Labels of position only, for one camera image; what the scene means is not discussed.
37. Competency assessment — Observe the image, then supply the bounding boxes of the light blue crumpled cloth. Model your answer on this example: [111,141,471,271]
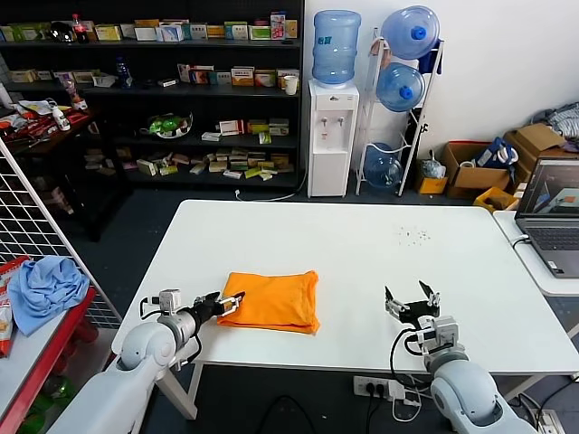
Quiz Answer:
[6,255,91,338]

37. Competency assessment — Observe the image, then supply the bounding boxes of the green white patterned bowl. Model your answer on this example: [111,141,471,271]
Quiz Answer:
[147,112,194,139]

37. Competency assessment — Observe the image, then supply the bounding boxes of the black shelf unit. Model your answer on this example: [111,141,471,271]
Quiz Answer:
[0,0,305,191]

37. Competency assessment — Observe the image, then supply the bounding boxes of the red packets pile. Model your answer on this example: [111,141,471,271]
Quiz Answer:
[0,108,91,139]

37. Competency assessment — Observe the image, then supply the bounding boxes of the white power strip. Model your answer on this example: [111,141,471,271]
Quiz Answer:
[352,374,394,400]

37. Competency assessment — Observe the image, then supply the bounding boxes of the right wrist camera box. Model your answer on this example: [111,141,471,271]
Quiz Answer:
[422,316,463,354]

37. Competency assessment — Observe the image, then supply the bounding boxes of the blue white package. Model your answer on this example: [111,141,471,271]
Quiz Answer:
[474,137,519,171]

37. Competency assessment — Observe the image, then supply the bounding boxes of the white water dispenser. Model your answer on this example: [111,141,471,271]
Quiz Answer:
[307,79,360,199]

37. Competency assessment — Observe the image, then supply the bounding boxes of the clear plastic bag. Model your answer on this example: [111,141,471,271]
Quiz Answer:
[420,151,447,180]

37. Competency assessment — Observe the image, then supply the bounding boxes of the crumpled white plastic bag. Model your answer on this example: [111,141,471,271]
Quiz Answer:
[15,99,58,118]

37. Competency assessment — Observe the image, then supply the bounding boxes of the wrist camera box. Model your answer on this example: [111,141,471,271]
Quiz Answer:
[422,316,463,354]
[156,288,183,316]

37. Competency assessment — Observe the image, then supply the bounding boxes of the dark brown wooden table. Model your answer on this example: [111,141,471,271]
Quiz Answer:
[0,106,133,243]

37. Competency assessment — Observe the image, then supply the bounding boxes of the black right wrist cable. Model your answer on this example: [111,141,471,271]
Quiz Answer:
[389,327,429,386]

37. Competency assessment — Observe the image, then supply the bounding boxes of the white wire grid panel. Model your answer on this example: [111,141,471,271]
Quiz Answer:
[0,135,123,331]

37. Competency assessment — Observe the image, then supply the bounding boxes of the green plastic bottles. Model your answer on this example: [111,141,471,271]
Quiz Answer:
[17,374,79,434]

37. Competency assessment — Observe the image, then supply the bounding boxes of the dark blue hanging cloth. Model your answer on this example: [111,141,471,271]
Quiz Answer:
[418,39,444,76]

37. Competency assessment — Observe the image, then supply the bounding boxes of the orange t-shirt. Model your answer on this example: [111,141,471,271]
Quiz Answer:
[216,269,321,336]

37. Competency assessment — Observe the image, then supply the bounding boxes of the blue plastic bottle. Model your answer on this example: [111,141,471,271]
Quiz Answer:
[115,57,134,90]

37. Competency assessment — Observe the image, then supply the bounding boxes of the orange rimmed cardboard box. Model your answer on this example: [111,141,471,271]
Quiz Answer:
[441,142,511,201]

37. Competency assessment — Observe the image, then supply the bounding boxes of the white plastic bottle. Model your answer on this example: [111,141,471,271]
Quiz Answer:
[50,104,71,133]

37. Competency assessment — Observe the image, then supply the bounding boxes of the scattered dark crumbs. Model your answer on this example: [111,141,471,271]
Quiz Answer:
[396,224,432,246]

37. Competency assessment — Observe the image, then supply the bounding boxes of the black floor cable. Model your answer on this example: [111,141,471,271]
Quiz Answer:
[261,394,318,434]

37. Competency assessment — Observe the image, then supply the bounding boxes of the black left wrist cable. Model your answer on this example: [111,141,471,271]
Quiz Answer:
[138,296,160,321]

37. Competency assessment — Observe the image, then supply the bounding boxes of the red snack bag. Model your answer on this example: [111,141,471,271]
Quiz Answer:
[0,255,31,358]

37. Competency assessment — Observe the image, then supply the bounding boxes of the small yellow carton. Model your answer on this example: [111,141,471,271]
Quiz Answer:
[415,174,449,196]

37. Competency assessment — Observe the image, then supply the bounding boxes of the white jug rack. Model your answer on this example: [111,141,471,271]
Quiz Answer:
[355,26,445,198]

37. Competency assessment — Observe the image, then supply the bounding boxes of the grey blue clothes pile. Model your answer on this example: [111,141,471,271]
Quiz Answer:
[528,102,579,153]

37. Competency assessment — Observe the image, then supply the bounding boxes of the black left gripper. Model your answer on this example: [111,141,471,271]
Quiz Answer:
[193,290,247,324]

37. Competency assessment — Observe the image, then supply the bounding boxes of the pink drink bottle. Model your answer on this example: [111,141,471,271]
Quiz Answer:
[62,74,88,110]

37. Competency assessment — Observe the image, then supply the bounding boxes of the open yellow carton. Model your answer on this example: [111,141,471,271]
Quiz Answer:
[472,186,519,212]

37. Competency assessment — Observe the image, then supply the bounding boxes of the white table leg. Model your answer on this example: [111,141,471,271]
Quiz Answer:
[156,363,201,420]
[497,373,537,404]

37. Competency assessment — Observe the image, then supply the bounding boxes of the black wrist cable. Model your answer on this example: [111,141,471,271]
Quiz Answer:
[138,296,160,321]
[389,327,429,386]

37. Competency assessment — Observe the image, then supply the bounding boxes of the white charger with cable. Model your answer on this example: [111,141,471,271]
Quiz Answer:
[391,379,432,422]

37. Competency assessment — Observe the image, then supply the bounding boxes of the large brown cardboard box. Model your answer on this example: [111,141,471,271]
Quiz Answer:
[503,122,567,183]

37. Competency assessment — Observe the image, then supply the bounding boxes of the white box orange lid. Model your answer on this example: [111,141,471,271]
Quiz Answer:
[134,18,160,42]

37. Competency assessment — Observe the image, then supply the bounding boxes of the cola bottle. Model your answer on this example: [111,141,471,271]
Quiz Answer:
[71,13,90,45]

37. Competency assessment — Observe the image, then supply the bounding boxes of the yellow white medicine box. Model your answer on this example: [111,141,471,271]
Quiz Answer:
[230,66,255,88]

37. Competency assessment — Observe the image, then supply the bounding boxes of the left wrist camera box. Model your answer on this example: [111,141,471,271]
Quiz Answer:
[156,288,183,316]

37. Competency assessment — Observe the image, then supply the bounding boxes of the white floor cable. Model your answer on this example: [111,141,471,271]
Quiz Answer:
[233,170,309,203]

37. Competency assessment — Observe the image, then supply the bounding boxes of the white side table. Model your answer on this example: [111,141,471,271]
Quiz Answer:
[491,210,579,299]

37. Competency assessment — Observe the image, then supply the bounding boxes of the black tripod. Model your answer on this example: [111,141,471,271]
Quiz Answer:
[405,108,430,153]

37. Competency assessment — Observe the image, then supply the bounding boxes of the red frame cart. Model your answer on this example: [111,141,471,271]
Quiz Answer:
[0,287,122,434]

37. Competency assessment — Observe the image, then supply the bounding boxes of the blue labelled water jug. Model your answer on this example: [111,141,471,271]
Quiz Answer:
[310,9,363,90]

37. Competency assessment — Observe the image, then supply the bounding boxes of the dark shiny bowl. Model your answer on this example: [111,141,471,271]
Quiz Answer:
[49,21,73,44]

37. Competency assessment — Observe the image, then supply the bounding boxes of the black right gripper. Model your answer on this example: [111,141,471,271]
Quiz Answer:
[384,279,442,329]

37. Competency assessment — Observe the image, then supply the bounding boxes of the grey laptop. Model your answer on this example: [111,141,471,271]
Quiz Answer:
[514,156,579,279]

